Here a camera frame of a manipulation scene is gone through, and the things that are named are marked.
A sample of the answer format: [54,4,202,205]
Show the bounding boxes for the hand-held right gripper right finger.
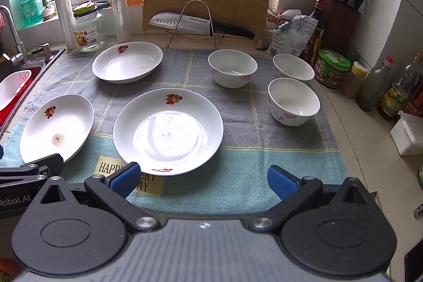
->
[249,165,377,234]

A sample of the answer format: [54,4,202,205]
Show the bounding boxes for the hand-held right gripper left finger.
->
[39,162,158,234]

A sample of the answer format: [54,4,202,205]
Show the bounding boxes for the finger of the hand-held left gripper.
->
[19,153,64,175]

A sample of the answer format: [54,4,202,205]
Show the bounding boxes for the white plate with fruit print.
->
[20,94,95,164]
[113,88,224,176]
[92,41,164,84]

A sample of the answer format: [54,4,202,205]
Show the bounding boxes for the white bowl with pink flowers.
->
[208,49,258,89]
[273,54,315,82]
[268,77,321,127]

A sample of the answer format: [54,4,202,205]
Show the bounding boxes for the grey checked towel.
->
[0,47,351,218]

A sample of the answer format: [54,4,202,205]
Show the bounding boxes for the white dish in basin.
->
[0,70,33,111]

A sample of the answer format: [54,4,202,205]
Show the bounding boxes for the red basin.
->
[0,67,42,126]

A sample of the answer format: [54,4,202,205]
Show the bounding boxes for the stainless steel sink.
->
[0,42,67,140]

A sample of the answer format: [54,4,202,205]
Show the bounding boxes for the yellow lid spice jar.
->
[340,61,368,98]

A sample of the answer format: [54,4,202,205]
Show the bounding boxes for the metal faucet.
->
[0,4,27,66]

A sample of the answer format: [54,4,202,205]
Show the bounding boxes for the grey bottle with red cap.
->
[356,56,394,112]

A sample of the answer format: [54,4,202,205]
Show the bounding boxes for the glass jar with label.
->
[73,3,106,53]

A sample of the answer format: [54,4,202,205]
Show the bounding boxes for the white plastic box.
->
[390,110,423,156]

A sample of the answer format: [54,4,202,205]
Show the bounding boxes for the short plastic wrap roll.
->
[53,0,79,50]

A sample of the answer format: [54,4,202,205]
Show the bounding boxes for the small green lid jar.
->
[345,51,361,67]

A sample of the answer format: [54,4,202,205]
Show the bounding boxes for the yellow label oil bottle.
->
[377,53,423,122]

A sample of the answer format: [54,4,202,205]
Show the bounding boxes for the white printed packet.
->
[269,14,319,56]

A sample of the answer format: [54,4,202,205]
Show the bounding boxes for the small potted plant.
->
[40,0,57,21]

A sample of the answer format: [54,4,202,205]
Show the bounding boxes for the red print packet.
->
[266,9,302,35]

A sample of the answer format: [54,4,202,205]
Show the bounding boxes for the dark knife block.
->
[322,0,362,54]

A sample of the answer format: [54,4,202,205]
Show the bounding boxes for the dark soy sauce bottle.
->
[307,0,328,63]

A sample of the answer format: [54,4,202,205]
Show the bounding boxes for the black handle kitchen knife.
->
[149,12,256,40]

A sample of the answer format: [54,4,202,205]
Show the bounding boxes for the metal wire rack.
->
[166,0,228,49]

